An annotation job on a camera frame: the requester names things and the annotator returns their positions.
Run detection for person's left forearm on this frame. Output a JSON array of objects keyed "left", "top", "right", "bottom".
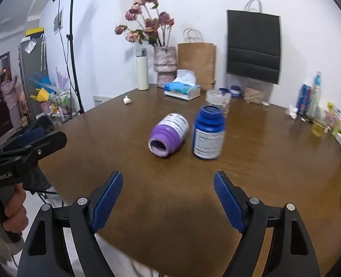
[{"left": 0, "top": 202, "right": 25, "bottom": 269}]

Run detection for colourful snack packets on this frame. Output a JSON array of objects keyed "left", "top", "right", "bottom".
[{"left": 326, "top": 102, "right": 341, "bottom": 136}]

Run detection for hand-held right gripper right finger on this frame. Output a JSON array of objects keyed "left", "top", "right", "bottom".
[{"left": 213, "top": 171, "right": 321, "bottom": 277}]

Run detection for blue plastic bottle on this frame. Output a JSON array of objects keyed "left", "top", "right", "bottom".
[{"left": 191, "top": 105, "right": 226, "bottom": 160}]

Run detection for purple plastic bottle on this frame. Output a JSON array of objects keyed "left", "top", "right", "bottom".
[{"left": 148, "top": 113, "right": 190, "bottom": 159}]

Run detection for cart with small bottles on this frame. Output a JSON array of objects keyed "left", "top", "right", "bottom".
[{"left": 41, "top": 91, "right": 76, "bottom": 127}]

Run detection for glass of yellow liquid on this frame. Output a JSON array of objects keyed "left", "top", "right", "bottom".
[{"left": 312, "top": 107, "right": 328, "bottom": 138}]

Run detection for black paper bag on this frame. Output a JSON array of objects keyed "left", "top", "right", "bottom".
[{"left": 226, "top": 0, "right": 282, "bottom": 85}]

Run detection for wall picture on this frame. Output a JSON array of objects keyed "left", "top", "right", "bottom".
[{"left": 54, "top": 7, "right": 64, "bottom": 35}]

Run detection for grey refrigerator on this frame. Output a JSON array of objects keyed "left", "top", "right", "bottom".
[{"left": 18, "top": 33, "right": 51, "bottom": 122}]

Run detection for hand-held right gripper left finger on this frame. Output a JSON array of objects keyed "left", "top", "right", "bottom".
[{"left": 16, "top": 170, "right": 124, "bottom": 277}]

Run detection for yellow box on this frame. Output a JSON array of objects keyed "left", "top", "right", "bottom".
[{"left": 26, "top": 27, "right": 45, "bottom": 37}]

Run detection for blue drink can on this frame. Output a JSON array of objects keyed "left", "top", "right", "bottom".
[{"left": 296, "top": 84, "right": 312, "bottom": 116}]

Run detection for dried pink flowers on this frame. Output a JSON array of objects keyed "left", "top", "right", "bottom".
[{"left": 114, "top": 0, "right": 176, "bottom": 48}]

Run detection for person's left hand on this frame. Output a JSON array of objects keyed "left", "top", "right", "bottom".
[{"left": 0, "top": 183, "right": 29, "bottom": 235}]

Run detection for clear bottle with blue cap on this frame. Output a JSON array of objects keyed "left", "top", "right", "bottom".
[{"left": 307, "top": 71, "right": 323, "bottom": 119}]

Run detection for black light stand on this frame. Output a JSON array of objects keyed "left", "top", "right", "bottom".
[{"left": 58, "top": 0, "right": 86, "bottom": 115}]

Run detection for clear jar of grains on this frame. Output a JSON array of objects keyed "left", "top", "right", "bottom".
[{"left": 243, "top": 81, "right": 266, "bottom": 104}]

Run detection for white thermos bottle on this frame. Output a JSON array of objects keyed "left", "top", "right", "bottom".
[{"left": 135, "top": 48, "right": 150, "bottom": 91}]

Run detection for blue tissue box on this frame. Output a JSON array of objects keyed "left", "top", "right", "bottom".
[{"left": 164, "top": 69, "right": 201, "bottom": 101}]

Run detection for pink speckled vase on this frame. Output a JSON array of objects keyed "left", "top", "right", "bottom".
[{"left": 154, "top": 46, "right": 177, "bottom": 88}]

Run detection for brown paper bag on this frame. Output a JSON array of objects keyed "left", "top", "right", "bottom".
[{"left": 177, "top": 28, "right": 217, "bottom": 92}]

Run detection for purple paper decoration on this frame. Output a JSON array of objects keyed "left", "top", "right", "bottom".
[{"left": 55, "top": 66, "right": 71, "bottom": 91}]

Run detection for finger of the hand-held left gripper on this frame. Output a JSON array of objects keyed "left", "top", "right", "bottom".
[
  {"left": 2, "top": 120, "right": 56, "bottom": 151},
  {"left": 0, "top": 131, "right": 68, "bottom": 166}
]

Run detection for clear plastic cup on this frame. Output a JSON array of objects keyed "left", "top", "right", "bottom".
[{"left": 206, "top": 89, "right": 232, "bottom": 117}]

